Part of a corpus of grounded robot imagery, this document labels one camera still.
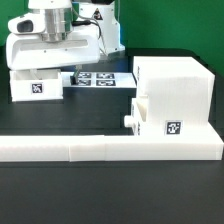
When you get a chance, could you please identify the white base tag plate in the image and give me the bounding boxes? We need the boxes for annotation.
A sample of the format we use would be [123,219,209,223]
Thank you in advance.
[62,72,136,88]

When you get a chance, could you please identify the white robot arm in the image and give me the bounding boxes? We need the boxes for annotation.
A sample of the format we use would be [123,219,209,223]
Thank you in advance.
[6,0,100,72]

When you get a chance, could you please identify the white drawer box with tag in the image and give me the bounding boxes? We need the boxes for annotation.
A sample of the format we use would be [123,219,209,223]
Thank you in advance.
[124,96,148,136]

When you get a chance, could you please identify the white L-shaped obstacle wall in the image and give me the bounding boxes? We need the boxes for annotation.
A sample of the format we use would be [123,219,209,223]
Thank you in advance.
[0,135,224,162]

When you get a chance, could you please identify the white drawer cabinet frame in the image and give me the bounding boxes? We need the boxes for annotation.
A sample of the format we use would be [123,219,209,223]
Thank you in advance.
[133,56,215,136]

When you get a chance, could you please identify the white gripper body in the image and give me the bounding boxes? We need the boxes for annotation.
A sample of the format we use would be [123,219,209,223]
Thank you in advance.
[6,25,100,70]

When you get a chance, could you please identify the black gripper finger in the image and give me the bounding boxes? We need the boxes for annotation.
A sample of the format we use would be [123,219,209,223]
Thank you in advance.
[70,65,82,85]

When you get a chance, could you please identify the black cable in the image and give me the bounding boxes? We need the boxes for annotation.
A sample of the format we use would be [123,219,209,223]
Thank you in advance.
[71,3,104,48]

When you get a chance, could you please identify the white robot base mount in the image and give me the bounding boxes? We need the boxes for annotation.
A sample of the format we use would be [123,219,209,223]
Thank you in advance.
[78,0,125,55]

